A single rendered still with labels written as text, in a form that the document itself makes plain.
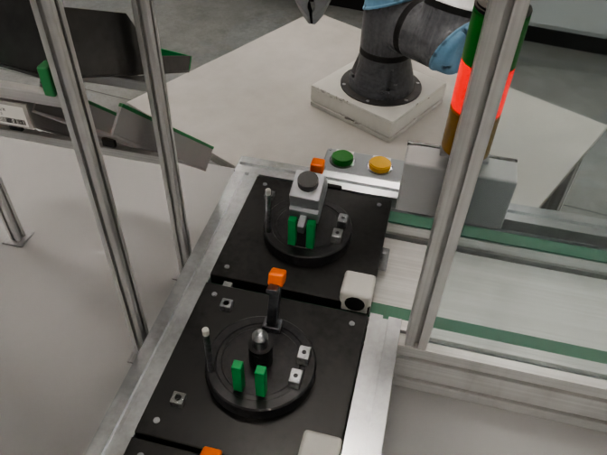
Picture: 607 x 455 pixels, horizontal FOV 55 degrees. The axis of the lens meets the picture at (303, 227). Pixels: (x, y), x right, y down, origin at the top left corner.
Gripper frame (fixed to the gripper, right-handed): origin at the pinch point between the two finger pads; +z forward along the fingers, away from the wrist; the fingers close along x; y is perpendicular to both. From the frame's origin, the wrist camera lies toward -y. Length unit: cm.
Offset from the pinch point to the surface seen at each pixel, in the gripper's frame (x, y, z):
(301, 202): -4.8, -24.0, 16.3
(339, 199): -8.3, -10.3, 26.3
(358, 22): 29, 269, 123
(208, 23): 117, 240, 123
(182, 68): 15.4, -15.0, 3.1
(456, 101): -22.0, -33.2, -8.8
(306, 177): -5.0, -22.1, 13.1
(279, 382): -8, -48, 24
